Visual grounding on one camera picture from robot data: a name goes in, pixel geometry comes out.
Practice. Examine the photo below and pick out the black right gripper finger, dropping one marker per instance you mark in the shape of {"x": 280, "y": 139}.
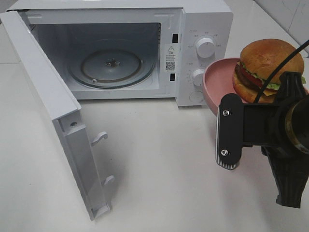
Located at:
{"x": 291, "y": 88}
{"x": 290, "y": 173}

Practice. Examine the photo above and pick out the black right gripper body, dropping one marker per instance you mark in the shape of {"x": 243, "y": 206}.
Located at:
{"x": 287, "y": 125}

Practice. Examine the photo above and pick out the burger with lettuce and cheese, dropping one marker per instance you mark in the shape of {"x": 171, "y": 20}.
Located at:
{"x": 257, "y": 61}

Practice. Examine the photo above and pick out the pink round plate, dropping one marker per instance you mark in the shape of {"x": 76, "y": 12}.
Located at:
{"x": 218, "y": 81}

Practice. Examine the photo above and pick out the round door release button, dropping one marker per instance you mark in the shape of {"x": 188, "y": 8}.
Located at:
{"x": 196, "y": 97}

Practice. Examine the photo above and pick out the white microwave door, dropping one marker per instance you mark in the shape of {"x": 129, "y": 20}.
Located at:
{"x": 63, "y": 111}

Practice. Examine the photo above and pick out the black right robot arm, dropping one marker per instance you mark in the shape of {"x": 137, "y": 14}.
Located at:
{"x": 289, "y": 160}

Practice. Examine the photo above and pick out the lower white dial knob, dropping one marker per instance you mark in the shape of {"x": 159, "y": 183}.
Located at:
{"x": 197, "y": 77}

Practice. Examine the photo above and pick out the white dial knob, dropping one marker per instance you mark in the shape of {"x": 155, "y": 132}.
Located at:
{"x": 197, "y": 77}
{"x": 205, "y": 47}

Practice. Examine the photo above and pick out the upper white dial knob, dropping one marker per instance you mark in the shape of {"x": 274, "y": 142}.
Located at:
{"x": 205, "y": 47}

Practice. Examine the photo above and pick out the white microwave oven body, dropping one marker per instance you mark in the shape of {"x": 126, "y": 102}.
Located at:
{"x": 165, "y": 29}

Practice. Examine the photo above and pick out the glass microwave turntable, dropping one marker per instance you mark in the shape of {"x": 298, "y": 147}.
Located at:
{"x": 110, "y": 68}

